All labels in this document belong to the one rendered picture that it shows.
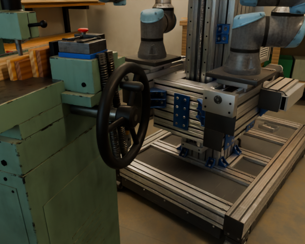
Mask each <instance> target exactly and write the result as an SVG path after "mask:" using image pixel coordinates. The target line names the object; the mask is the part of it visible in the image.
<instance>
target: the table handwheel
mask: <svg viewBox="0 0 305 244"><path fill-rule="evenodd" d="M128 73H133V74H134V77H133V81H137V82H141V83H142V84H143V85H144V89H143V91H141V98H142V108H141V118H140V123H139V128H138V131H137V134H136V131H135V126H136V125H137V124H138V121H139V110H138V108H137V107H135V106H133V105H134V100H135V95H136V92H133V91H130V94H129V98H128V102H127V105H120V106H119V107H118V108H114V107H111V104H112V101H113V97H114V94H115V92H116V89H117V87H118V85H119V83H120V82H121V80H122V79H123V78H124V77H125V76H126V75H127V74H128ZM70 111H71V113H72V114H76V115H82V116H88V117H94V118H96V139H97V145H98V150H99V153H100V155H101V157H102V159H103V161H104V162H105V164H106V165H107V166H109V167H110V168H112V169H123V168H125V167H127V166H128V165H130V164H131V163H132V162H133V160H134V159H135V158H136V156H137V155H138V153H139V151H140V149H141V147H142V144H143V142H144V139H145V136H146V133H147V129H148V125H149V119H150V111H151V93H150V86H149V82H148V78H147V76H146V73H145V72H144V70H143V69H142V68H141V66H140V65H138V64H136V63H134V62H126V63H123V64H121V65H120V66H118V67H117V68H116V69H115V70H114V71H113V73H112V74H111V75H110V77H109V79H108V80H107V82H106V84H105V86H104V89H103V91H102V94H101V98H100V101H99V105H95V106H93V107H83V106H76V105H71V106H70ZM109 120H111V121H114V122H113V123H111V124H108V122H109ZM118 126H121V127H127V128H128V129H129V131H130V134H131V136H132V140H133V145H132V147H131V148H130V150H129V151H128V153H127V154H126V155H125V156H124V157H123V158H121V159H117V158H115V157H114V155H113V153H112V151H111V148H110V144H109V138H108V134H109V133H110V132H111V131H112V130H114V129H115V128H116V127H118Z"/></svg>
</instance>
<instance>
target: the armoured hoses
mask: <svg viewBox="0 0 305 244"><path fill-rule="evenodd" d="M96 58H97V59H98V63H99V70H100V78H101V84H102V85H101V86H102V91H103V89H104V86H105V84H106V82H107V80H108V78H109V77H110V75H111V74H112V73H113V71H114V70H115V64H114V57H113V51H112V50H107V51H104V52H103V53H97V54H96ZM106 64H107V65H106ZM107 69H108V70H107ZM119 96H120V95H119V90H118V88H117V89H116V92H115V94H114V97H113V101H112V104H111V107H114V108H118V107H119V106H120V105H121V101H120V97H119ZM113 122H114V121H111V120H109V122H108V124H111V123H113ZM117 135H118V136H117ZM109 136H110V142H111V147H112V153H113V155H114V157H115V158H117V159H121V155H122V158H123V157H124V156H125V155H126V154H127V153H128V147H127V140H126V134H125V129H124V127H121V126H118V127H117V128H115V129H114V130H112V131H111V132H110V133H109ZM118 137H119V138H118ZM119 145H120V147H119ZM120 150H121V153H120Z"/></svg>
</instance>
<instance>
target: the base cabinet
mask: <svg viewBox="0 0 305 244"><path fill-rule="evenodd" d="M0 244H120V229H119V214H118V198H117V183H116V170H115V169H112V168H110V167H109V166H107V165H106V164H105V162H104V161H103V159H102V157H101V155H100V153H99V150H98V145H97V139H96V125H94V126H93V127H91V128H90V129H89V130H87V131H86V132H84V133H83V134H81V135H80V136H79V137H77V138H76V139H74V140H73V141H72V142H70V143H69V144H67V145H66V146H65V147H63V148H62V149H60V150H59V151H58V152H56V153H55V154H53V155H52V156H51V157H49V158H48V159H46V160H45V161H44V162H42V163H41V164H40V165H38V166H37V167H35V168H34V169H32V170H31V171H30V172H28V173H27V174H25V175H24V176H19V175H16V174H12V173H9V172H6V171H2V170H0Z"/></svg>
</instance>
